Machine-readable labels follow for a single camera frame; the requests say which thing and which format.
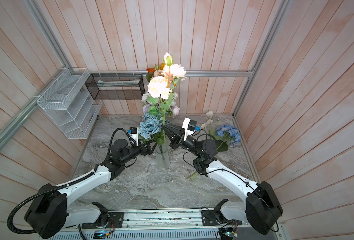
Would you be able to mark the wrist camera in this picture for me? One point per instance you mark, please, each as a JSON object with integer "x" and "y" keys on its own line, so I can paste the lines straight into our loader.
{"x": 190, "y": 127}
{"x": 133, "y": 136}

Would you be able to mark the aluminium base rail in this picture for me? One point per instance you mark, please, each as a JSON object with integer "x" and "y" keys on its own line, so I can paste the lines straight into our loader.
{"x": 171, "y": 224}

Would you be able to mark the white wire shelf rack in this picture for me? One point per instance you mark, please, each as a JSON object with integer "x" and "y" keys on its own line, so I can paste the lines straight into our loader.
{"x": 69, "y": 104}

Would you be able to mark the blue hydrangea stem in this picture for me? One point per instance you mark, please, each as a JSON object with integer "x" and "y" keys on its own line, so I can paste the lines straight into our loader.
{"x": 226, "y": 136}

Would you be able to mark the orange gerbera stem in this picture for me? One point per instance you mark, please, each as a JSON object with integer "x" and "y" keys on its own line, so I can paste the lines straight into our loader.
{"x": 155, "y": 68}

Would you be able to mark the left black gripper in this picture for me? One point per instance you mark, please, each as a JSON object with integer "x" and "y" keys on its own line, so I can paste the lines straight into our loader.
{"x": 147, "y": 148}

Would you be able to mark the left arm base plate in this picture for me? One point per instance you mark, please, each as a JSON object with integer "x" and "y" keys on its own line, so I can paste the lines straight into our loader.
{"x": 111, "y": 220}

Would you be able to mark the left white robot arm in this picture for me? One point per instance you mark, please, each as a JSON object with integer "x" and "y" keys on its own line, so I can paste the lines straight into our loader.
{"x": 50, "y": 209}

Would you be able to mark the peach rose spray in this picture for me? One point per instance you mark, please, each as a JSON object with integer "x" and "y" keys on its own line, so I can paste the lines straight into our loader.
{"x": 158, "y": 73}

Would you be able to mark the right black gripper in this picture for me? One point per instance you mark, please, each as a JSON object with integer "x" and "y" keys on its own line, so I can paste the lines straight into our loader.
{"x": 176, "y": 138}

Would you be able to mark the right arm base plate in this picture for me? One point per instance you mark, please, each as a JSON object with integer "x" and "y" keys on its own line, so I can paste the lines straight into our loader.
{"x": 215, "y": 218}

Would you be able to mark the cream rose spray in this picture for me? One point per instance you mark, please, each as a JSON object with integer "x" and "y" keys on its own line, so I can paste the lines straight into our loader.
{"x": 162, "y": 88}

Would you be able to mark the black mesh wall basket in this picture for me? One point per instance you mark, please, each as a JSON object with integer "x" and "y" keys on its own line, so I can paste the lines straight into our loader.
{"x": 116, "y": 87}

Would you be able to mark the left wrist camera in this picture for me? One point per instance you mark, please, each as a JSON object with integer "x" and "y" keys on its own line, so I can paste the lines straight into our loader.
{"x": 133, "y": 136}

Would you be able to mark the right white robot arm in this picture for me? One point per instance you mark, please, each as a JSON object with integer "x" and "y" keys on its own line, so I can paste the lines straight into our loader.
{"x": 258, "y": 204}

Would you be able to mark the lilac pompom flower spray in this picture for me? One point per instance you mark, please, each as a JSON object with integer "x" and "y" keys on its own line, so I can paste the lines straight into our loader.
{"x": 145, "y": 102}

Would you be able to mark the clear glass vase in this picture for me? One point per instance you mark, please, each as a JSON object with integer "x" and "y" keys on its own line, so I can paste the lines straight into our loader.
{"x": 162, "y": 157}

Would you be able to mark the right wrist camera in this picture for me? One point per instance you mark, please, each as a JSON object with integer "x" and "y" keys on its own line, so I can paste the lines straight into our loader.
{"x": 190, "y": 127}

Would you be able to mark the dusty blue rose bunch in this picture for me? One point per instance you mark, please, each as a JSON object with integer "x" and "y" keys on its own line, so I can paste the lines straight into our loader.
{"x": 151, "y": 129}

